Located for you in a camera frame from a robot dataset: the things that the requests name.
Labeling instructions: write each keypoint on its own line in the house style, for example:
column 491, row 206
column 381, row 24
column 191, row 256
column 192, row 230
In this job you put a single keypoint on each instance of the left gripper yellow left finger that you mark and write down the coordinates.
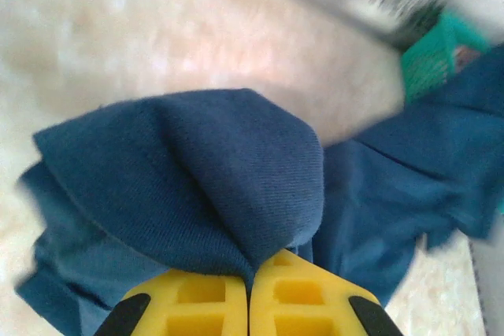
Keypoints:
column 204, row 312

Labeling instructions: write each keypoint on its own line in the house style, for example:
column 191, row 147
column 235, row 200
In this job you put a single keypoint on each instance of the teal plastic basket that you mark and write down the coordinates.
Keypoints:
column 427, row 64

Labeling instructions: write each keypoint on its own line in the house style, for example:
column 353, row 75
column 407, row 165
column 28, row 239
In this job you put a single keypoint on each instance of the aluminium frame side rail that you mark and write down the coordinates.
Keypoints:
column 490, row 292

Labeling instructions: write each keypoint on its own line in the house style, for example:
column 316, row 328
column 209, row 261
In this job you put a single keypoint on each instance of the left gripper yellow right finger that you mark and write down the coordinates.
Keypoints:
column 299, row 312

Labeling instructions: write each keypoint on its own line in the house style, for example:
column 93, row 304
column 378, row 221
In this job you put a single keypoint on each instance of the pink crumpled cloth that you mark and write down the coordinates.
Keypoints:
column 464, row 58

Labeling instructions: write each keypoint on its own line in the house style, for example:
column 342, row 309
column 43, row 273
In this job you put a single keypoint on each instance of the dark blue t-shirt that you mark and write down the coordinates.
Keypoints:
column 189, row 178

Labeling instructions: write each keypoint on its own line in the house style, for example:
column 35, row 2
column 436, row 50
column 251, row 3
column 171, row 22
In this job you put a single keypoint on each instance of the aluminium frame back rail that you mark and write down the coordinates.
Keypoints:
column 315, row 1

